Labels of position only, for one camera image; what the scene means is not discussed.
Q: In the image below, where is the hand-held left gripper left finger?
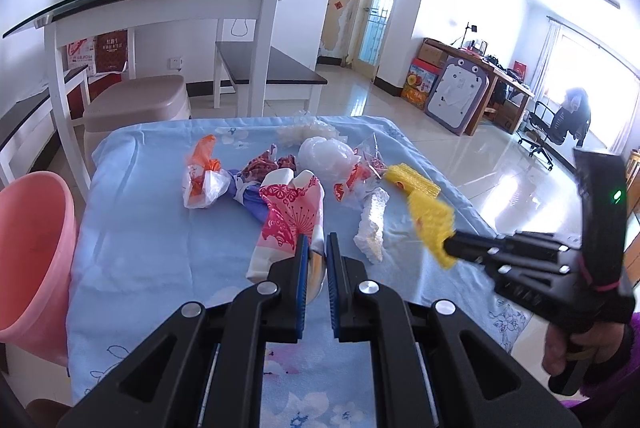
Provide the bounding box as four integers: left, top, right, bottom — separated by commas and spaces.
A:
57, 235, 311, 428

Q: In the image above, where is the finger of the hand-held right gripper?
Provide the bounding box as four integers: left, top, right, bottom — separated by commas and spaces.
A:
486, 259, 584, 292
443, 231, 584, 260

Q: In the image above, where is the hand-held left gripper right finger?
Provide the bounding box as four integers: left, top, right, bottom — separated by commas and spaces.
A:
325, 232, 583, 428

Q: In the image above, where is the white foam net strip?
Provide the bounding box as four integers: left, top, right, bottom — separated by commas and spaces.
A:
353, 187, 391, 265

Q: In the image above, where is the pink floral white bag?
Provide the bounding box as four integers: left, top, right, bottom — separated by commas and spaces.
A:
245, 168, 327, 303

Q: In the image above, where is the yellow foam net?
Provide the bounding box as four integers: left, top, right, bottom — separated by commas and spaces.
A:
407, 195, 458, 269
384, 164, 442, 199

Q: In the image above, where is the red white snack wrapper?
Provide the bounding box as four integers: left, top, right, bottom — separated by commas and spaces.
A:
334, 162, 382, 209

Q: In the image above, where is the blue bag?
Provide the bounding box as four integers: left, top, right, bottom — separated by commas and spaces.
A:
230, 170, 272, 223

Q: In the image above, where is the brown patterned wrapper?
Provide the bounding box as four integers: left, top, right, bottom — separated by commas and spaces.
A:
240, 143, 299, 183

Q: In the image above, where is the clear plastic wrapper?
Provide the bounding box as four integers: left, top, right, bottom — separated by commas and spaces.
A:
352, 133, 389, 179

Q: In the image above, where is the orange white plastic bag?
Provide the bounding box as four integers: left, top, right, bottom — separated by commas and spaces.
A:
182, 135, 234, 210

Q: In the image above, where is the clear plastic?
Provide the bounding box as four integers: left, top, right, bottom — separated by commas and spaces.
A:
277, 118, 348, 147

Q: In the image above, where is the pink plastic bucket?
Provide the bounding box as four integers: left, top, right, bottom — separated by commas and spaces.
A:
0, 171, 79, 369

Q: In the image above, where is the person's right forearm purple sleeve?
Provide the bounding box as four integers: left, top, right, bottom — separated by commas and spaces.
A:
560, 312, 640, 410

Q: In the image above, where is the person's right hand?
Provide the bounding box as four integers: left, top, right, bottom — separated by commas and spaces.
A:
542, 323, 627, 377

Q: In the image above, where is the black office chair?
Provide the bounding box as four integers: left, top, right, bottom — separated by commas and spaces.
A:
517, 100, 591, 172

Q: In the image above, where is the dark jacket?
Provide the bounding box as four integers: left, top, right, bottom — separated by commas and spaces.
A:
559, 86, 592, 145

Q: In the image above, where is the light blue floral blanket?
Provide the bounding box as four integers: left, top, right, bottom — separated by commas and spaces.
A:
67, 115, 533, 428

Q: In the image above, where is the purple white drawing board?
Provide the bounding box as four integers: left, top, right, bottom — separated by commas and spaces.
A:
425, 52, 491, 138

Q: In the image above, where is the wooden desk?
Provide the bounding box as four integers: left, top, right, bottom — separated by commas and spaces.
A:
420, 38, 536, 135

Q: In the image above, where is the white curtain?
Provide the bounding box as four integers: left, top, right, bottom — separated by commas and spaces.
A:
530, 20, 564, 94

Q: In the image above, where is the colourful fruit box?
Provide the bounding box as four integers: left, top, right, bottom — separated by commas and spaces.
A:
401, 62, 441, 111

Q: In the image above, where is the brown cardboard box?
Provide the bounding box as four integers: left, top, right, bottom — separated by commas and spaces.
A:
417, 42, 449, 68

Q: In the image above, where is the white bench with dark top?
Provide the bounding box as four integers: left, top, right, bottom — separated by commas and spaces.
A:
215, 42, 329, 117
0, 66, 91, 189

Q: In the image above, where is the beige plastic stool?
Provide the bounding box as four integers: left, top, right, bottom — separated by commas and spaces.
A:
82, 75, 192, 169

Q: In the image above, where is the white glass door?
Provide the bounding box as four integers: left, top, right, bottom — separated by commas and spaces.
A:
350, 0, 409, 79

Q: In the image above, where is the dark red paper bag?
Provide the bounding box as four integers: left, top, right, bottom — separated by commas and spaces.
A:
95, 30, 130, 75

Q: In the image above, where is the white red printed bag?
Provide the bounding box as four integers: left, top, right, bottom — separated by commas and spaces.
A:
66, 36, 97, 79

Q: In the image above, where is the white table with glass top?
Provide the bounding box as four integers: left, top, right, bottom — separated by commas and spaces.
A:
2, 0, 323, 209

